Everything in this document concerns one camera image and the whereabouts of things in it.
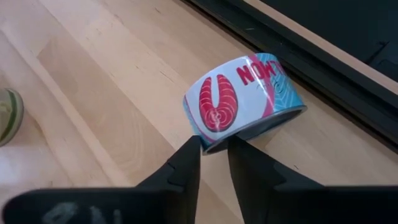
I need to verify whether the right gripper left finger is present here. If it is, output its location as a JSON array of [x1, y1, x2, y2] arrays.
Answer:
[[1, 135, 202, 224]]

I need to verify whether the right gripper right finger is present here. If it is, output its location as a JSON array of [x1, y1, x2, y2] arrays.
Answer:
[[228, 136, 398, 224]]

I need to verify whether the short salmon can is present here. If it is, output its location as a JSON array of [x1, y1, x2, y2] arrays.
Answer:
[[182, 52, 308, 156]]

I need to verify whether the mandarin oranges can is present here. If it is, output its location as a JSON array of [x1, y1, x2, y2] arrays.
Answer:
[[0, 88, 25, 147]]

